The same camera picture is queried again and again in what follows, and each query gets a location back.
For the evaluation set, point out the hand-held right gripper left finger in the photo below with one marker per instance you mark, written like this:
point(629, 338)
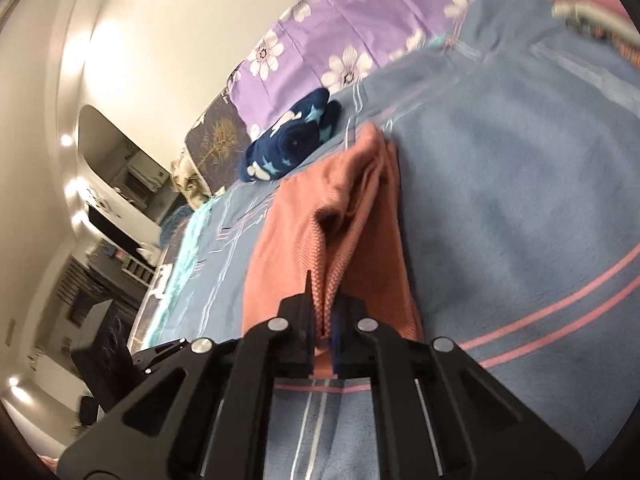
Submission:
point(310, 320)

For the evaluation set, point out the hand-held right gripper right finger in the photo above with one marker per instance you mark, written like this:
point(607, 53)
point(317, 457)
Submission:
point(340, 345)

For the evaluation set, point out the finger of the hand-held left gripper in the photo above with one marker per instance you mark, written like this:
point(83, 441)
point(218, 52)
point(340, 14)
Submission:
point(160, 355)

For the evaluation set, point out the coral knit sweater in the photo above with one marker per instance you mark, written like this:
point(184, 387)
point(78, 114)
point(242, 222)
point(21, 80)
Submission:
point(350, 220)

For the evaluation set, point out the stack of folded clothes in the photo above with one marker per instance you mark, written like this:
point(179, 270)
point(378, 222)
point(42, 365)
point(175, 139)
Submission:
point(590, 5)

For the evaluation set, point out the teal cloth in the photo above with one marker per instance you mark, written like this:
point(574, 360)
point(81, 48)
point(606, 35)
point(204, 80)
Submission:
point(182, 250)

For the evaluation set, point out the white shelf cabinet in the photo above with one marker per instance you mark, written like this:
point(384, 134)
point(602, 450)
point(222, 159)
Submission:
point(125, 180)

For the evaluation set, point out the beige striped garment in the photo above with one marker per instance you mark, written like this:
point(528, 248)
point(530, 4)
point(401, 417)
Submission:
point(189, 182)

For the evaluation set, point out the navy star print fleece blanket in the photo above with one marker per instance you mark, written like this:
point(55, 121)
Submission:
point(285, 145)

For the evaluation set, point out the dark gold tree print cushion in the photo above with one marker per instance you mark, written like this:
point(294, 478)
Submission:
point(217, 137)

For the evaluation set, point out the blue-grey striped bed blanket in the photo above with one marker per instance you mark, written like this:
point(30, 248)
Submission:
point(500, 185)

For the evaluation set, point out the purple floral pillow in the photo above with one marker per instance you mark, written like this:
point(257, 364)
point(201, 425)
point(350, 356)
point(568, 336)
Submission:
point(360, 25)

